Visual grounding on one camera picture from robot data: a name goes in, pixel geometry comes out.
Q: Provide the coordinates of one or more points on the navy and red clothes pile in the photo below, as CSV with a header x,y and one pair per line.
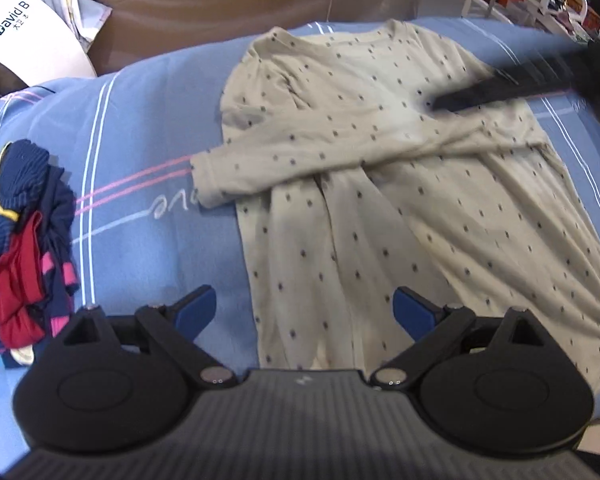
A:
x,y
37,275

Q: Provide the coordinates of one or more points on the white David B machine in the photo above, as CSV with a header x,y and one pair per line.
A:
x,y
36,46

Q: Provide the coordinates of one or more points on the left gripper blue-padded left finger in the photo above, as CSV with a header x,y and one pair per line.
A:
x,y
170,331

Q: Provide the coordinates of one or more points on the brown covered sofa bed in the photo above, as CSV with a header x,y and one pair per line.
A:
x,y
138,29

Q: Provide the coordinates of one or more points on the beige polka dot shirt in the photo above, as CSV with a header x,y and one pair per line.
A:
x,y
347,186

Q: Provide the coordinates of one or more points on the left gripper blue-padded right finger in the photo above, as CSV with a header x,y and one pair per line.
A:
x,y
436,331

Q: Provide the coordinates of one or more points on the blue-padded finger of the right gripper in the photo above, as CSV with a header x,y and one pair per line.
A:
x,y
535,77

